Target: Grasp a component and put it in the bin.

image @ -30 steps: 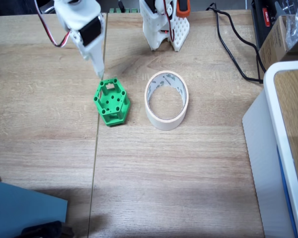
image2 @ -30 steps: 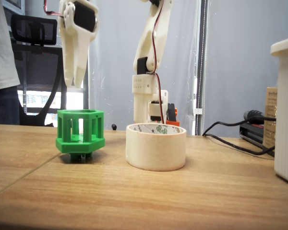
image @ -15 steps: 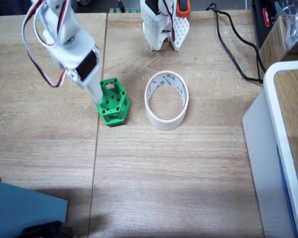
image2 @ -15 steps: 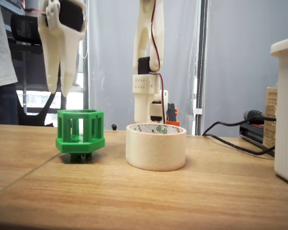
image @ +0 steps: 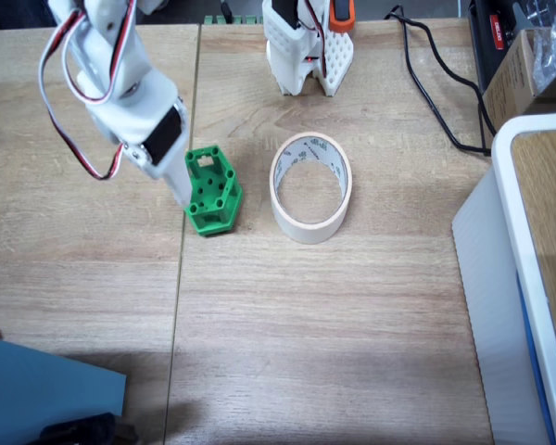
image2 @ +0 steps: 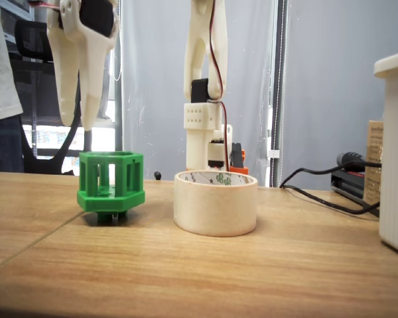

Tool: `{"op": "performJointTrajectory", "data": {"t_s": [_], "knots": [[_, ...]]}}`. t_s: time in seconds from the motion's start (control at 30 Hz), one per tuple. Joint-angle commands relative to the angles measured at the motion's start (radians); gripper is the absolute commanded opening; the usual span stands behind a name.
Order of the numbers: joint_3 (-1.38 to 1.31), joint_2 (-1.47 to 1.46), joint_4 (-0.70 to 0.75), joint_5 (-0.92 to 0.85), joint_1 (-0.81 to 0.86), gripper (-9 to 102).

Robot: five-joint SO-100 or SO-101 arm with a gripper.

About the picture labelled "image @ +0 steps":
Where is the green printed cage component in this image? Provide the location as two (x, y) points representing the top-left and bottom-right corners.
(183, 145), (245, 238)

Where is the green terminal block strip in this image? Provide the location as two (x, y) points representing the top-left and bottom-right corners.
(202, 15), (265, 25)

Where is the beige masking tape roll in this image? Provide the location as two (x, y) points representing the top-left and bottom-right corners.
(268, 132), (353, 246)

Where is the orange and black table clamp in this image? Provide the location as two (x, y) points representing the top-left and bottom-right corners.
(328, 0), (357, 34)

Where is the blue-grey flat box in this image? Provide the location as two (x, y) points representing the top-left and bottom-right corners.
(0, 336), (128, 445)

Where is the black power supply device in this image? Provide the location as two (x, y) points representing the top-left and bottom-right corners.
(466, 0), (538, 94)

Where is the brown cardboard box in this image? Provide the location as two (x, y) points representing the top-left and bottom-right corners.
(480, 27), (556, 136)

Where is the black power cable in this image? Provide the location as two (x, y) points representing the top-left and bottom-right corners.
(383, 3), (495, 157)

